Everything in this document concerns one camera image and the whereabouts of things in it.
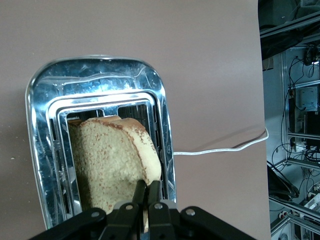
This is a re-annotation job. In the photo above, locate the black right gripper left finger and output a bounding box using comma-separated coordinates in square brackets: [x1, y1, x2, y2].
[29, 179, 147, 240]

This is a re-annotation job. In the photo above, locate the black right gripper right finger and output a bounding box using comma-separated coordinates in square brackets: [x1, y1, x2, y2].
[146, 179, 256, 240]

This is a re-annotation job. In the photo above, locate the brown bread slice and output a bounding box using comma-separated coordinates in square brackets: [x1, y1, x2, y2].
[67, 115, 162, 233]

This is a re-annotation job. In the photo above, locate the beige chrome two-slot toaster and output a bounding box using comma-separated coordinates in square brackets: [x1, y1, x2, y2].
[24, 54, 177, 230]

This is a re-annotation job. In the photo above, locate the aluminium equipment rack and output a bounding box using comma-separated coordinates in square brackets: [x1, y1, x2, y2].
[258, 9, 320, 240]

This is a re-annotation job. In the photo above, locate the brown table cover sheet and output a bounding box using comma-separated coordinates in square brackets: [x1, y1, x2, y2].
[0, 0, 272, 240]

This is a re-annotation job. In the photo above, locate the grey electrical box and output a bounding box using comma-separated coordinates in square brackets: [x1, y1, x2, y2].
[298, 86, 320, 112]

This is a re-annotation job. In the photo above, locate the white toaster power cable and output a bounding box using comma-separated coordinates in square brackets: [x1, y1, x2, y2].
[173, 127, 270, 156]

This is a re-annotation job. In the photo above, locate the black hanging cable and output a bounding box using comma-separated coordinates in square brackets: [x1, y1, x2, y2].
[271, 44, 316, 166]

